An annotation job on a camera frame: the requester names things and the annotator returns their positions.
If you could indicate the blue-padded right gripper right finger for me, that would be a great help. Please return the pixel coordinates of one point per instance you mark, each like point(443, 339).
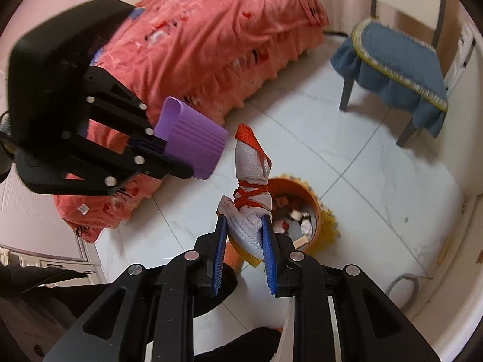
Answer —
point(338, 312)

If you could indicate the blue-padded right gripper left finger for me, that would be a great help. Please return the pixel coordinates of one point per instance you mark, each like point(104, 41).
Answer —
point(148, 307)

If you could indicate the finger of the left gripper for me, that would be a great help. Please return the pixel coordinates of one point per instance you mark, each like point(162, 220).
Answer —
point(117, 118)
point(100, 171)

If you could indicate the purple ribbed cup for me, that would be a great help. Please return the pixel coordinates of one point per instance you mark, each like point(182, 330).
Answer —
point(190, 137)

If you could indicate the orange trash bin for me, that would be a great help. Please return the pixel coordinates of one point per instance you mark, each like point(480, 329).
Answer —
point(296, 213)

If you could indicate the red floral bed cover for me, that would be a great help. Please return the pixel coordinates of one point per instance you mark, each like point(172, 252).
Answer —
point(210, 54)

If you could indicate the blue chair cushion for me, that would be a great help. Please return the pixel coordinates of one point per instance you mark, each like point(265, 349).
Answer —
point(404, 71)

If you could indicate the white folding chair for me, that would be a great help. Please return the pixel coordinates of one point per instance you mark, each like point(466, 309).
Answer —
point(431, 14)

